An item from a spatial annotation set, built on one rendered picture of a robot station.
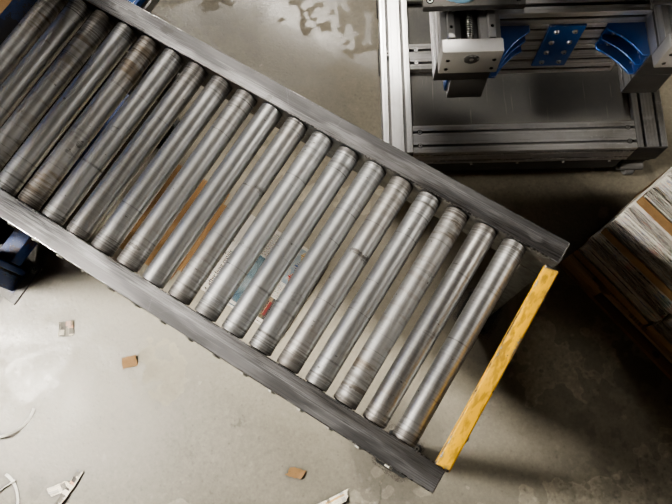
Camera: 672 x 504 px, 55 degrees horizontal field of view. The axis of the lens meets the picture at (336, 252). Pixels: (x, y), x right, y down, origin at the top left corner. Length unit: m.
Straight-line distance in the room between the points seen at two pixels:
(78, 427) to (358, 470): 0.87
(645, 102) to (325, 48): 1.07
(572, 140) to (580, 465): 0.97
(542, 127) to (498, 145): 0.14
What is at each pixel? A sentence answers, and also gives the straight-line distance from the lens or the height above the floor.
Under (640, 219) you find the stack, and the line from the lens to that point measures 1.69.
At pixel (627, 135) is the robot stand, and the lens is 2.16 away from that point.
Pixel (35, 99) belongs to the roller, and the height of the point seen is 0.80.
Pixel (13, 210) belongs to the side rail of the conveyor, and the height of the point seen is 0.80.
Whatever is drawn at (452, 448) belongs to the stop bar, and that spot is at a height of 0.82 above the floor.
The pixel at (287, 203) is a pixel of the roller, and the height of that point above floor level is 0.79.
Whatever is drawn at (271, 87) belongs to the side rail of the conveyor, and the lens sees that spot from 1.44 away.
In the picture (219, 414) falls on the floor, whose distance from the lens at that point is 2.09.
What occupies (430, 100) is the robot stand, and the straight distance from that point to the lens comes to 2.09.
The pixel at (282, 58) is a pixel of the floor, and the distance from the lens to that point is 2.42.
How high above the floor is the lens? 2.05
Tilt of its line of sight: 75 degrees down
